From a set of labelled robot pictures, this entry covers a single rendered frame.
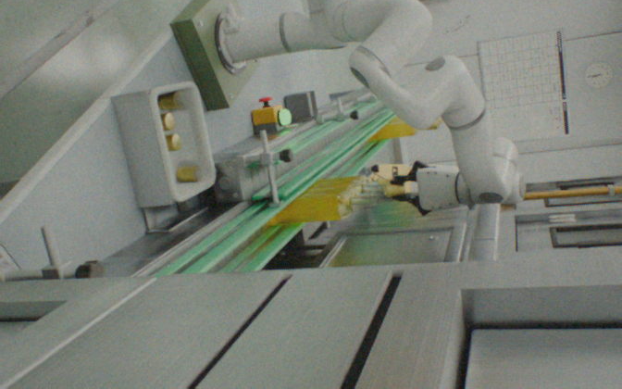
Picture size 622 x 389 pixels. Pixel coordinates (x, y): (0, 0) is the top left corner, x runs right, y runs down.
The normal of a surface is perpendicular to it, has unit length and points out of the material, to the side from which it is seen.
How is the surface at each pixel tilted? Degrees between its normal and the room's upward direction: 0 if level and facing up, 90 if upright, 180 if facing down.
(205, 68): 90
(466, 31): 90
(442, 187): 106
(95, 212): 0
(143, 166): 90
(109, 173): 0
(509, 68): 90
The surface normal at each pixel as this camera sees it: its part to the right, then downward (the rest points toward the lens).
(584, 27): -0.32, 0.25
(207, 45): 0.92, -0.07
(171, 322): -0.17, -0.96
